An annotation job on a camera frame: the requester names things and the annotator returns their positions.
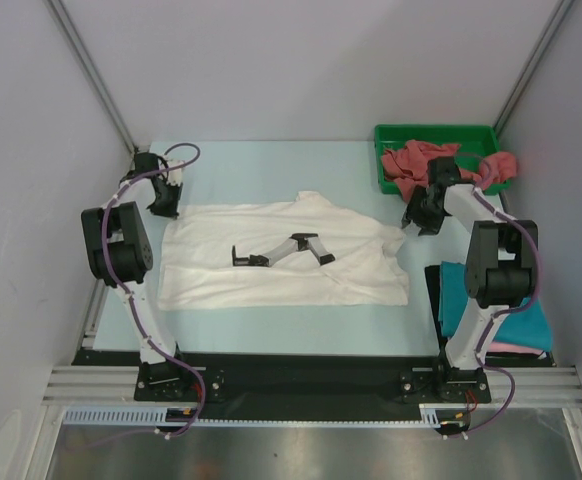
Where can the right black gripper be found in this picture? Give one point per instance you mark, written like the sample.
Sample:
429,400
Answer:
428,226

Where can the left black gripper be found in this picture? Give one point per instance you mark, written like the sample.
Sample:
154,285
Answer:
172,210

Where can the white t-shirt with robot print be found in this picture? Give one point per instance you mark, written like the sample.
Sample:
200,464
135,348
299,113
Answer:
304,252

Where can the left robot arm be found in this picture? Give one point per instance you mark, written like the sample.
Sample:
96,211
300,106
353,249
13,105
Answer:
119,254

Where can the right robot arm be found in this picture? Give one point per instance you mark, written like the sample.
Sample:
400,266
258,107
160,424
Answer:
501,276

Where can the salmon red t-shirt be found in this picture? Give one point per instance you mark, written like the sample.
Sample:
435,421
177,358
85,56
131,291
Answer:
407,167

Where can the green plastic bin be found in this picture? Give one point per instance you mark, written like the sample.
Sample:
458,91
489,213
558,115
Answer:
478,139

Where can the pink folded t-shirt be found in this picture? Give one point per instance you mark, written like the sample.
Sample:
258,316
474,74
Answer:
516,347

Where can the teal folded t-shirt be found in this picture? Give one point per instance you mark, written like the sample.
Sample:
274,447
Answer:
528,329

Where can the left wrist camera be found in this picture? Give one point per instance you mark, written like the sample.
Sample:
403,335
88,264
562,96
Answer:
175,170

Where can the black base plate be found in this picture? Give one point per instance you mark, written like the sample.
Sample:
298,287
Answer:
294,388

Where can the aluminium front rail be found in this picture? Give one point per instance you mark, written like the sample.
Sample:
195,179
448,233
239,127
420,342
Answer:
114,385

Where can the left aluminium frame post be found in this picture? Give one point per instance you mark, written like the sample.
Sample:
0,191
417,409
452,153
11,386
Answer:
78,48

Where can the aluminium frame post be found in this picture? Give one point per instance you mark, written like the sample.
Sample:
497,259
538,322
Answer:
547,37
78,48

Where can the light blue cable duct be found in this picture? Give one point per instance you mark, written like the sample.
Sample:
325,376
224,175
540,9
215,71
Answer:
115,416

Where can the right aluminium frame post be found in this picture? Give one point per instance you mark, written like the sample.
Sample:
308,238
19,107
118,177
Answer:
547,37

